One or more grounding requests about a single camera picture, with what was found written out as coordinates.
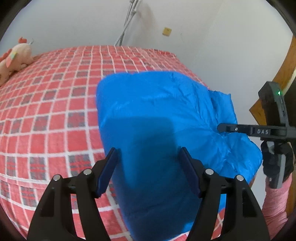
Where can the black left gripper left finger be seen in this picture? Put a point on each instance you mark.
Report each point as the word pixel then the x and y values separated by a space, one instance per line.
pixel 53 219

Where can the blue puffer jacket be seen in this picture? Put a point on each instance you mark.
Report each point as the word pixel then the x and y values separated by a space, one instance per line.
pixel 148 117

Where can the black gloved right hand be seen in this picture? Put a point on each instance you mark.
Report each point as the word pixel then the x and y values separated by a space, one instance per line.
pixel 270 168

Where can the wooden door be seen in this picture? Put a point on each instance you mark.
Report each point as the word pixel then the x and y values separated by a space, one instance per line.
pixel 283 78

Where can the pink unicorn plush toy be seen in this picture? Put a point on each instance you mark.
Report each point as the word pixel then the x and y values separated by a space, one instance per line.
pixel 16 59

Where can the grey metal stand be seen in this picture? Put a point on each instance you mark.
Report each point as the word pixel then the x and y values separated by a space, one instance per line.
pixel 132 10

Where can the yellow wall socket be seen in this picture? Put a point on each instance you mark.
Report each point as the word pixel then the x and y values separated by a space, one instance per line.
pixel 166 31

